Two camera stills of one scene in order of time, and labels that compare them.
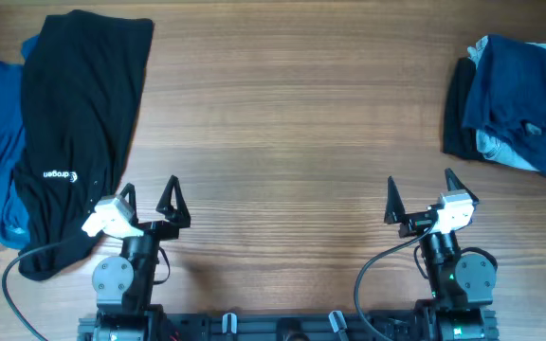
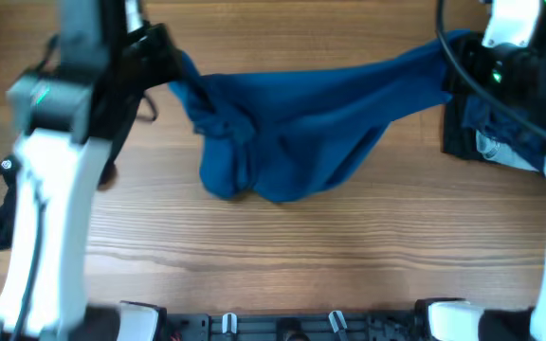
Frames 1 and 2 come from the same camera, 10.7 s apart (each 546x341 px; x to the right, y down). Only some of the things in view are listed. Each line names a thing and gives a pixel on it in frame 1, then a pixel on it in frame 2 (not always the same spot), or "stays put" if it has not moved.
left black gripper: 176,217 to 154,44
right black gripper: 395,213 to 465,48
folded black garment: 457,139 stays put
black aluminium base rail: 279,326 stays put
